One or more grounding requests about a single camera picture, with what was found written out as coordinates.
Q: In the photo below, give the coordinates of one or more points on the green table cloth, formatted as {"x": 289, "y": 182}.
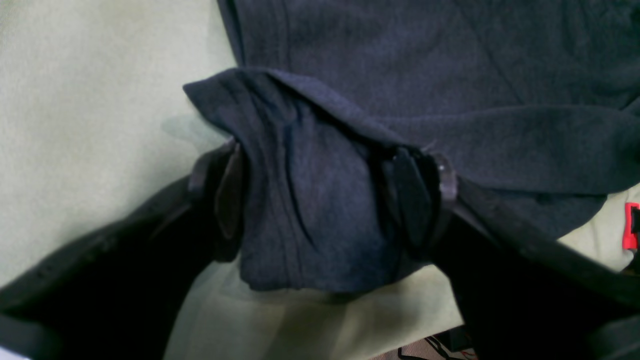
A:
{"x": 95, "y": 121}

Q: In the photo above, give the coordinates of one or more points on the right orange clamp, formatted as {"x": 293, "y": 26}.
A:
{"x": 631, "y": 232}

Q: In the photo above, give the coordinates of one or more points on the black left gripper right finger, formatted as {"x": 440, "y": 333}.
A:
{"x": 521, "y": 294}

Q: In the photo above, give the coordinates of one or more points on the dark navy long-sleeve shirt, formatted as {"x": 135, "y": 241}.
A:
{"x": 534, "y": 101}

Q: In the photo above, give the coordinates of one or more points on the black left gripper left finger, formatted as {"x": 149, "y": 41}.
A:
{"x": 116, "y": 292}

